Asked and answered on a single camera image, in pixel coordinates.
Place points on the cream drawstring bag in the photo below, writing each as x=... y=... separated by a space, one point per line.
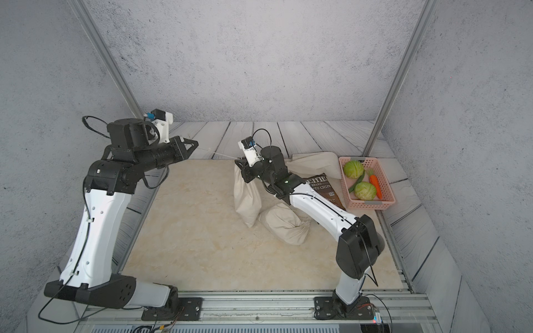
x=282 y=222
x=312 y=164
x=247 y=200

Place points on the right aluminium frame post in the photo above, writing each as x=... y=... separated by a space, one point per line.
x=412 y=47

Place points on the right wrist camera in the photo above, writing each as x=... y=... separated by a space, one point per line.
x=249 y=148

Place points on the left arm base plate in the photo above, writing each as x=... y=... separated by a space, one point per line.
x=180 y=309

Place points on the pink plastic basket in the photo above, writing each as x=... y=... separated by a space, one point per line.
x=371 y=166

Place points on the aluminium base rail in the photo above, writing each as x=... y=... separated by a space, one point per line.
x=294 y=311

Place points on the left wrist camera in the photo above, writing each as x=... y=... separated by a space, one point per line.
x=162 y=120

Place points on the green cucumber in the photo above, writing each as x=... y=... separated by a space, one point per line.
x=359 y=180

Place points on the back green cabbage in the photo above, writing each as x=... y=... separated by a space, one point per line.
x=353 y=169

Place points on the brown potato chips bag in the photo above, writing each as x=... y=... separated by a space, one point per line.
x=322 y=186

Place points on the orange carrot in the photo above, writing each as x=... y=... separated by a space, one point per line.
x=375 y=182

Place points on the left aluminium frame post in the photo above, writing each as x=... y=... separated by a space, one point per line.
x=93 y=123

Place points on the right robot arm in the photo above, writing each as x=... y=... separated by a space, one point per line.
x=358 y=243

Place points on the green cabbage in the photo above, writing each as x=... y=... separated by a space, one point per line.
x=353 y=169
x=365 y=191

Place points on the front green cabbage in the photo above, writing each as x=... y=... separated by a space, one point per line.
x=365 y=191

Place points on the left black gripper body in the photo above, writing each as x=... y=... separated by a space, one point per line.
x=157 y=155

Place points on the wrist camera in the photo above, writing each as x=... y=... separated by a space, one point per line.
x=162 y=120
x=249 y=148

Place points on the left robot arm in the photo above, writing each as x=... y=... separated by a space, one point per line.
x=88 y=277

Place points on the aluminium frame post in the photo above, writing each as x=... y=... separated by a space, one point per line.
x=412 y=47
x=93 y=123

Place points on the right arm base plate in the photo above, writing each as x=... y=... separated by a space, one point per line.
x=333 y=308

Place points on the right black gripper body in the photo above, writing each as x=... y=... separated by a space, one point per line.
x=261 y=172

